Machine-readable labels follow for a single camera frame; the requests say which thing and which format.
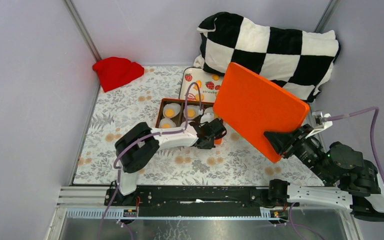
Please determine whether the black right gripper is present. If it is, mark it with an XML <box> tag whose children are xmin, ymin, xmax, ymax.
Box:
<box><xmin>261</xmin><ymin>122</ymin><xmax>333</xmax><ymax>183</ymax></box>

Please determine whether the round yellow biscuit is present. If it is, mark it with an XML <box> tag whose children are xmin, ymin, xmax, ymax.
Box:
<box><xmin>164</xmin><ymin>108</ymin><xmax>176</xmax><ymax>118</ymax></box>
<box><xmin>160</xmin><ymin>123</ymin><xmax>172</xmax><ymax>129</ymax></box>
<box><xmin>194</xmin><ymin>93</ymin><xmax>204</xmax><ymax>102</ymax></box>
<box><xmin>187</xmin><ymin>109</ymin><xmax>196</xmax><ymax>119</ymax></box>

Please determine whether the orange cookie box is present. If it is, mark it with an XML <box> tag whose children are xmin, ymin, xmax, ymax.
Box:
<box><xmin>155</xmin><ymin>98</ymin><xmax>223</xmax><ymax>146</ymax></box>

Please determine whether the orange box lid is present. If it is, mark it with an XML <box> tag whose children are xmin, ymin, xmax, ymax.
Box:
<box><xmin>213</xmin><ymin>62</ymin><xmax>310</xmax><ymax>163</ymax></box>

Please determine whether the white strawberry tray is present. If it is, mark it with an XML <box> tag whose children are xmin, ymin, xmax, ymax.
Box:
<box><xmin>178</xmin><ymin>67</ymin><xmax>224</xmax><ymax>103</ymax></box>

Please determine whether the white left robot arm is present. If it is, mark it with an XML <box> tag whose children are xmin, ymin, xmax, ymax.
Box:
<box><xmin>113</xmin><ymin>118</ymin><xmax>227</xmax><ymax>206</ymax></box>

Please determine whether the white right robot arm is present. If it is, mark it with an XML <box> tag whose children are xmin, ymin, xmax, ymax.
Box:
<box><xmin>264</xmin><ymin>124</ymin><xmax>384</xmax><ymax>222</ymax></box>

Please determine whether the white paper cup liner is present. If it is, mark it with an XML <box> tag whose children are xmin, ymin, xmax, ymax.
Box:
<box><xmin>159</xmin><ymin>118</ymin><xmax>177</xmax><ymax>129</ymax></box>
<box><xmin>200</xmin><ymin>107</ymin><xmax>218</xmax><ymax>124</ymax></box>
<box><xmin>184</xmin><ymin>105</ymin><xmax>201</xmax><ymax>120</ymax></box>
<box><xmin>162</xmin><ymin>103</ymin><xmax>181</xmax><ymax>119</ymax></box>

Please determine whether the floral tablecloth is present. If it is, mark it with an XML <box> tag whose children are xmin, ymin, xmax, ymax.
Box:
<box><xmin>72</xmin><ymin>66</ymin><xmax>323</xmax><ymax>187</ymax></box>

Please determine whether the orange fish cookie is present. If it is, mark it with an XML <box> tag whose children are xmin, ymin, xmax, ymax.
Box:
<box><xmin>193</xmin><ymin>80</ymin><xmax>202</xmax><ymax>90</ymax></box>

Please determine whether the orange swirl cookie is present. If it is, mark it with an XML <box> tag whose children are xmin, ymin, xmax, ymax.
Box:
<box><xmin>211</xmin><ymin>74</ymin><xmax>220</xmax><ymax>81</ymax></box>

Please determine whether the black white checkered pillow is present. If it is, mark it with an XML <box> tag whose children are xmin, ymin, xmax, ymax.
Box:
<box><xmin>193</xmin><ymin>12</ymin><xmax>341</xmax><ymax>103</ymax></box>

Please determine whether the red knit hat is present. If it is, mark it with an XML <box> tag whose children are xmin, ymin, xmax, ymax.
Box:
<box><xmin>92</xmin><ymin>56</ymin><xmax>145</xmax><ymax>93</ymax></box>

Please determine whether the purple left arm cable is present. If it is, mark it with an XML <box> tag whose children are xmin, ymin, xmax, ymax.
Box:
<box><xmin>96</xmin><ymin>81</ymin><xmax>203</xmax><ymax>240</ymax></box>

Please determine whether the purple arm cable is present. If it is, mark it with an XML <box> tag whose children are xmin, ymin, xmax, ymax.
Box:
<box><xmin>324</xmin><ymin>106</ymin><xmax>384</xmax><ymax>208</ymax></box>
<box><xmin>96</xmin><ymin>81</ymin><xmax>203</xmax><ymax>240</ymax></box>

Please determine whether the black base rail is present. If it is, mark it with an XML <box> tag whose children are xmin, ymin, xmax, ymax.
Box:
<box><xmin>104</xmin><ymin>185</ymin><xmax>292</xmax><ymax>209</ymax></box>

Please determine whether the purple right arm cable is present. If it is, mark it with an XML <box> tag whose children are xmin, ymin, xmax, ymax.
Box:
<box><xmin>324</xmin><ymin>106</ymin><xmax>384</xmax><ymax>208</ymax></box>

